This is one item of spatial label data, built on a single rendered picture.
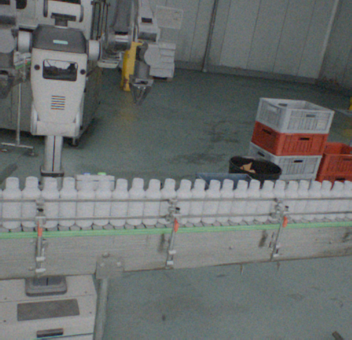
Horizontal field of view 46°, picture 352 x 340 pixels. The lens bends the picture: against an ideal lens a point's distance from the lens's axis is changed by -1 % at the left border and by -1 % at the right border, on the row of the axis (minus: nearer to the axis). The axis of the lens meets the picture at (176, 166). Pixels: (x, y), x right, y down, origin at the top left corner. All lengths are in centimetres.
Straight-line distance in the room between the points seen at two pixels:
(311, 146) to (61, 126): 274
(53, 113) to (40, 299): 98
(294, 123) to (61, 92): 247
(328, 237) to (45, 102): 137
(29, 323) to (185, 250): 93
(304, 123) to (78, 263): 288
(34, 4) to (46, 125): 325
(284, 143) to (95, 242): 270
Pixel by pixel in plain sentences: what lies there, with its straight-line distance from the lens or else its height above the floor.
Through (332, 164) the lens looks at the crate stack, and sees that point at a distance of 451.
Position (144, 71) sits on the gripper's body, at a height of 152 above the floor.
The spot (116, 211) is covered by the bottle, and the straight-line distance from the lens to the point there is 146.
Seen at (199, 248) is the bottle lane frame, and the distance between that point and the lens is 163.
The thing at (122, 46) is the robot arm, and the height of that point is 156.
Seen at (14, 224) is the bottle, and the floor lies 102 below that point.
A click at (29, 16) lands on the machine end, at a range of 510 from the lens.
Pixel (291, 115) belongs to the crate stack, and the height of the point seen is 105.
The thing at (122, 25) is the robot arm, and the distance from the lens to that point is 182.
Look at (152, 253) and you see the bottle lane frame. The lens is 156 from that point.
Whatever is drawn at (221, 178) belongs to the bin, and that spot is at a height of 92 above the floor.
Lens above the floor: 173
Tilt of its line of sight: 20 degrees down
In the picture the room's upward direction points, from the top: 10 degrees clockwise
